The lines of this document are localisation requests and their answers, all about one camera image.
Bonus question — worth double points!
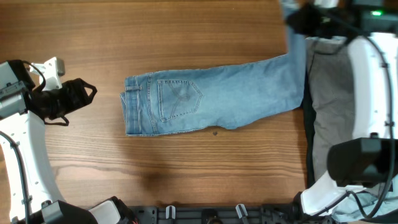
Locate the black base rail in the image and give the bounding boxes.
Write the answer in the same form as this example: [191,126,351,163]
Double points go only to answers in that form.
[130,204,317,224]

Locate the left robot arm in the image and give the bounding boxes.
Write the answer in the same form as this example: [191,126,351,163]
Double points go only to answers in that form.
[1,57,139,224]

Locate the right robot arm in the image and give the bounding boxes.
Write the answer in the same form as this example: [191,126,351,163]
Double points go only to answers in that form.
[286,1,397,222]

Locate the light blue denim jeans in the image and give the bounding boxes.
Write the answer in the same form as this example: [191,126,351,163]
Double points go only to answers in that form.
[119,0,308,137]

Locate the light blue shirt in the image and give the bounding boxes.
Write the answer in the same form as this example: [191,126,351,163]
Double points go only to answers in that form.
[331,189,397,222]

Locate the black garment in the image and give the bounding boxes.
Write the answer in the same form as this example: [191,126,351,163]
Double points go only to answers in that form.
[301,75,316,189]

